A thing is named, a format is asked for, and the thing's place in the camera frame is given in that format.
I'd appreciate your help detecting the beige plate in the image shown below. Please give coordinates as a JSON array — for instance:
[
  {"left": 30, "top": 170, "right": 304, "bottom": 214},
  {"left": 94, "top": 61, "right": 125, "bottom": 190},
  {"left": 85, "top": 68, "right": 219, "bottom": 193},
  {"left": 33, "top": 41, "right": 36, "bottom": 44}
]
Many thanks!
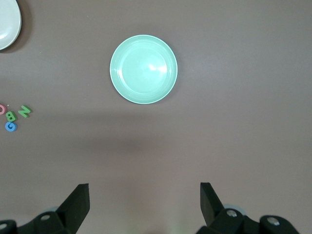
[{"left": 0, "top": 0, "right": 22, "bottom": 51}]

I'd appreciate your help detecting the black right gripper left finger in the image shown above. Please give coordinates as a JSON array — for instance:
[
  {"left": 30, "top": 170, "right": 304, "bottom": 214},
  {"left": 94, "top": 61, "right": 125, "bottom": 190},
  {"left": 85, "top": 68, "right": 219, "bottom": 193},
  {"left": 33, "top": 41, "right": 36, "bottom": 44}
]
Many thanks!
[{"left": 0, "top": 183, "right": 91, "bottom": 234}]

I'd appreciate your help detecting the green foam letter B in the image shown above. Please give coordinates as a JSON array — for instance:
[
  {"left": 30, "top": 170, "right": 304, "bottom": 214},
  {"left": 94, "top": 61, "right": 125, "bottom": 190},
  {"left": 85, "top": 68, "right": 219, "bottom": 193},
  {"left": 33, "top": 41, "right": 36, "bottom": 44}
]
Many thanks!
[{"left": 5, "top": 110, "right": 19, "bottom": 122}]

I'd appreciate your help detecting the blue foam letter G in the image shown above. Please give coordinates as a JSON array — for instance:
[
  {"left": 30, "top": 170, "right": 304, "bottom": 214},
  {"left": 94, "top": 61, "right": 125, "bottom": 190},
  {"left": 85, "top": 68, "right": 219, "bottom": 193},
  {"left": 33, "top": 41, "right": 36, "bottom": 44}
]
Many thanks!
[{"left": 5, "top": 121, "right": 18, "bottom": 133}]

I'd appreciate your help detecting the green plate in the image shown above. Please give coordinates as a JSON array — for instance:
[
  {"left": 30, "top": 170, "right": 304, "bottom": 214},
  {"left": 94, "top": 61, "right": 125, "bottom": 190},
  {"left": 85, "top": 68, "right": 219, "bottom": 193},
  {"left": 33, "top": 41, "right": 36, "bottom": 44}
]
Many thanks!
[{"left": 109, "top": 34, "right": 179, "bottom": 105}]

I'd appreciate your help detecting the green foam letter N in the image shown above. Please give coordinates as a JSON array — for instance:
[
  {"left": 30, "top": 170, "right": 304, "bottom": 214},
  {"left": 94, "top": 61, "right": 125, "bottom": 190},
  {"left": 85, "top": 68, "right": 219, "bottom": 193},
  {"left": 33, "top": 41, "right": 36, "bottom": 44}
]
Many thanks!
[{"left": 18, "top": 105, "right": 33, "bottom": 119}]

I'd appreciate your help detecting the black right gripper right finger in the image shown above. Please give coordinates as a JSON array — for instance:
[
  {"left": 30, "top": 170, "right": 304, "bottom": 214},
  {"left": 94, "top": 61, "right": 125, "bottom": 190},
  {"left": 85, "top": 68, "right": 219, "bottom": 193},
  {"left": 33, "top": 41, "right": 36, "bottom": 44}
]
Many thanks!
[{"left": 196, "top": 182, "right": 300, "bottom": 234}]

